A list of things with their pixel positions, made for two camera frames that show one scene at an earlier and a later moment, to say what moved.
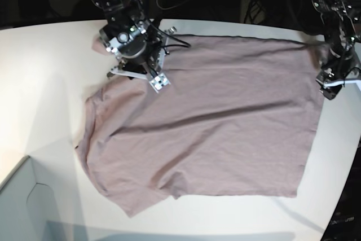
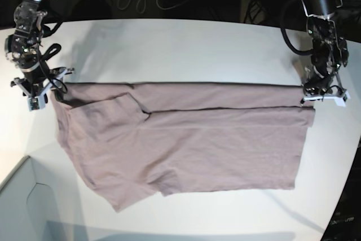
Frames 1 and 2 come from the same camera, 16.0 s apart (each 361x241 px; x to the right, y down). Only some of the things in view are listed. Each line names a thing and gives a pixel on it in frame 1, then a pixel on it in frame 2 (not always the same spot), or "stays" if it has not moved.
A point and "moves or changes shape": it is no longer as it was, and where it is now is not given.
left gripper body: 136,41 to 39,89
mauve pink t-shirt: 237,119 moves or changes shape
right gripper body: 334,71 to 321,88
